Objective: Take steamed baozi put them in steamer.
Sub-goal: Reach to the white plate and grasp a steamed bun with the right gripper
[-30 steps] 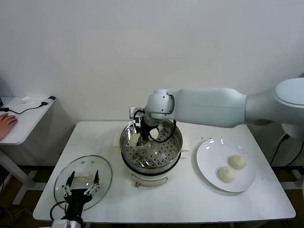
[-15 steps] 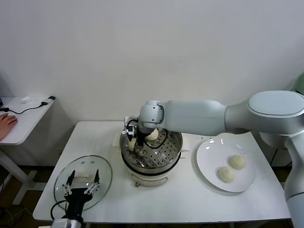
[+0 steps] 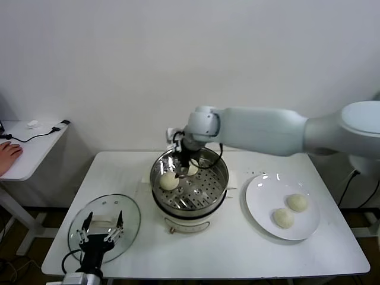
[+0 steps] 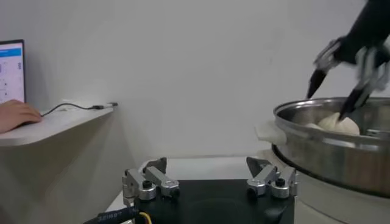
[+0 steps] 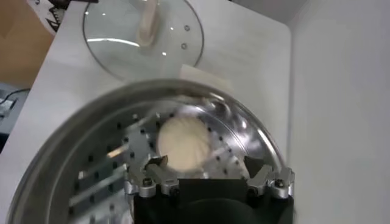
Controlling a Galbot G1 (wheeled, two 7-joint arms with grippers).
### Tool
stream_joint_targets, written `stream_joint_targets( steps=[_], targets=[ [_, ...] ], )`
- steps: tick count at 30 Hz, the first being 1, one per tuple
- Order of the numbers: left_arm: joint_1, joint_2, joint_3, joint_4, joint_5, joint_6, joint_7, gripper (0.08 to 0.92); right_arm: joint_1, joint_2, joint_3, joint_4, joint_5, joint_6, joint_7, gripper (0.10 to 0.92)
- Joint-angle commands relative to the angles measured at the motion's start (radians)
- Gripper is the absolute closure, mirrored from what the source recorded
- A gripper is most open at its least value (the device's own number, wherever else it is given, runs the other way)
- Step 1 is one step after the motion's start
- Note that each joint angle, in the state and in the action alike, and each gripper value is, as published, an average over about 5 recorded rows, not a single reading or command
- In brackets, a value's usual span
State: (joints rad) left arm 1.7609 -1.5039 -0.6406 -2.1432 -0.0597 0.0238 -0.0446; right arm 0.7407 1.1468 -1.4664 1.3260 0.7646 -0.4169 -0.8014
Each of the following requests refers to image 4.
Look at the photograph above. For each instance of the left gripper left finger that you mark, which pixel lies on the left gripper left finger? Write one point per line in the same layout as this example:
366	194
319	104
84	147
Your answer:
161	181

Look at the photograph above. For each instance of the stainless steel steamer basket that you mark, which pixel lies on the stainless steel steamer basket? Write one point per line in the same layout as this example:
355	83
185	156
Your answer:
335	164

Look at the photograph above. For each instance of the white side table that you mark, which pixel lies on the white side table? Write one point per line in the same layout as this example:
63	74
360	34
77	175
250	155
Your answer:
61	121

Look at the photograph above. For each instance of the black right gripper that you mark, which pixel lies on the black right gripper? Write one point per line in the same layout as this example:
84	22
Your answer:
368	33

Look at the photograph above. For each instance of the person's bare hand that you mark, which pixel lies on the person's bare hand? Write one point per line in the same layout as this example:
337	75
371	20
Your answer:
15	114

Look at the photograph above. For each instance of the laptop screen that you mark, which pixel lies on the laptop screen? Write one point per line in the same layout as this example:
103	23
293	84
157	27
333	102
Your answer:
12	73

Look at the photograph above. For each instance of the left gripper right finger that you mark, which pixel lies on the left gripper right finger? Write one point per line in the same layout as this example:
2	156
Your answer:
268	179

